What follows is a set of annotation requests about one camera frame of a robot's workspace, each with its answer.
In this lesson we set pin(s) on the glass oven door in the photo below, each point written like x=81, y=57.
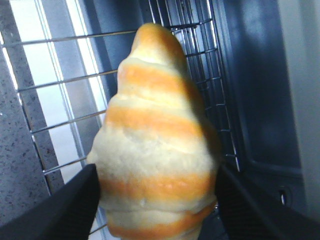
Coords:
x=66, y=84

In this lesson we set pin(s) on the striped croissant bread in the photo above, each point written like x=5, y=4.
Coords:
x=156, y=154

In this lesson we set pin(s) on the metal wire oven rack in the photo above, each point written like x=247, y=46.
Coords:
x=112, y=25

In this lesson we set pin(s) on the white Toshiba toaster oven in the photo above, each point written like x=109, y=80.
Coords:
x=260, y=108

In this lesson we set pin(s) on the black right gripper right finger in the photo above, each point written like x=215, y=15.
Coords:
x=249, y=213

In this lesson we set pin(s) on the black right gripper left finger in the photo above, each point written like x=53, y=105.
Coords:
x=66, y=215

